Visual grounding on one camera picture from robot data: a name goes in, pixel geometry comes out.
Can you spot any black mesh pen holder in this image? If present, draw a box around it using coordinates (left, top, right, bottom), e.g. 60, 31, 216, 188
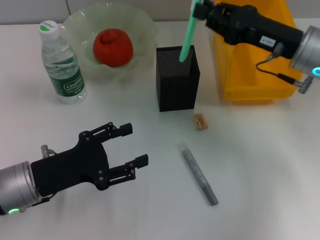
156, 44, 202, 113

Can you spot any mint green pen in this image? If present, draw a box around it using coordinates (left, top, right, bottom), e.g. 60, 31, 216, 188
178, 0, 205, 63

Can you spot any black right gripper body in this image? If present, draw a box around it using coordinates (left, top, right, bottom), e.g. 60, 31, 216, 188
219, 2, 305, 60

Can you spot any clear green-label water bottle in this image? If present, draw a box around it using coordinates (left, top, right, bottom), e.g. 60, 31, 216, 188
38, 19, 88, 105

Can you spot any red tomato-like fruit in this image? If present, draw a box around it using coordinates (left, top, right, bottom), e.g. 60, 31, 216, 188
92, 28, 134, 68

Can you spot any beige eraser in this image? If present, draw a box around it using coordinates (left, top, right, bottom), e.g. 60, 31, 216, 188
192, 113, 209, 131

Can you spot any right gripper cable with plugs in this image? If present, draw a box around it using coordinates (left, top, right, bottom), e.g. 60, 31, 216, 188
256, 42, 315, 95

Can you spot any left gripper cable with plugs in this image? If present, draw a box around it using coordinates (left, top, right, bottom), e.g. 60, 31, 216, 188
18, 144, 57, 208

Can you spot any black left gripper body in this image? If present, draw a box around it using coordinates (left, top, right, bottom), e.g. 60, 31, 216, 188
30, 130, 110, 198

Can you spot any gray marker pen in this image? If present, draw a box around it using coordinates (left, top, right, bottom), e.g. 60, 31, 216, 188
176, 141, 220, 207

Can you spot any gripper cable with plugs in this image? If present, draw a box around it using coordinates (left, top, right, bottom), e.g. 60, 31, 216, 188
18, 144, 57, 208
256, 42, 315, 95

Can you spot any yellow plastic storage bin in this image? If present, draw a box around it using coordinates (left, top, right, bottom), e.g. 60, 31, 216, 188
212, 0, 305, 105

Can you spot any pale green glass fruit plate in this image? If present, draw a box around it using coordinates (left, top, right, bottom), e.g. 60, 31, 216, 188
59, 2, 159, 82

